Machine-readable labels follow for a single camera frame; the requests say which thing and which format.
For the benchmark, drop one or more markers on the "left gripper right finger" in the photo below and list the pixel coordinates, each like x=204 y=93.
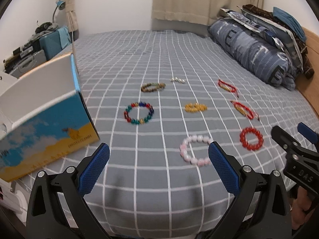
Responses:
x=260 y=208

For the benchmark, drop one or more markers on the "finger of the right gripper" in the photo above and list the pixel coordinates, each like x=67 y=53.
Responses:
x=284 y=140
x=308 y=133

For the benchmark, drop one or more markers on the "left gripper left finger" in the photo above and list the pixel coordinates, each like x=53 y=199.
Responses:
x=57 y=208

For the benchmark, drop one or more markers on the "right hand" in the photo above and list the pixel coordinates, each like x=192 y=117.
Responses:
x=299 y=208

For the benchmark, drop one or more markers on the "wooden headboard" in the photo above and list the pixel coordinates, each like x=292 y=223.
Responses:
x=309 y=87

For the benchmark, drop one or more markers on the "blue yellow cardboard box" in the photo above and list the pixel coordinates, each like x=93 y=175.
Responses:
x=43 y=118

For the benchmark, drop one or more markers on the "patterned pillow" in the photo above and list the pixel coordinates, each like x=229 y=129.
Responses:
x=272 y=32

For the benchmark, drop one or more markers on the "blue folded cloth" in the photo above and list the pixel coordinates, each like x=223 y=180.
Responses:
x=290 y=21

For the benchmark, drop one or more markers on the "grey checked bed sheet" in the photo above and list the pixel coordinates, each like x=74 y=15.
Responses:
x=146 y=91

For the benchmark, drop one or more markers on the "grey hard case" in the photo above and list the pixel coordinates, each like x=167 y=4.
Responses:
x=29 y=63

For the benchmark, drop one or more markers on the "teal suitcase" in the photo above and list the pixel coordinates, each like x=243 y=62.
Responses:
x=54 y=42

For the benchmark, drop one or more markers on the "blue desk lamp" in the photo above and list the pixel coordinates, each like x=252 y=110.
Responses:
x=60 y=5

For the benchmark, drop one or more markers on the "tied beige curtain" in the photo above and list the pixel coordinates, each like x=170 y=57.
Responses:
x=71 y=18

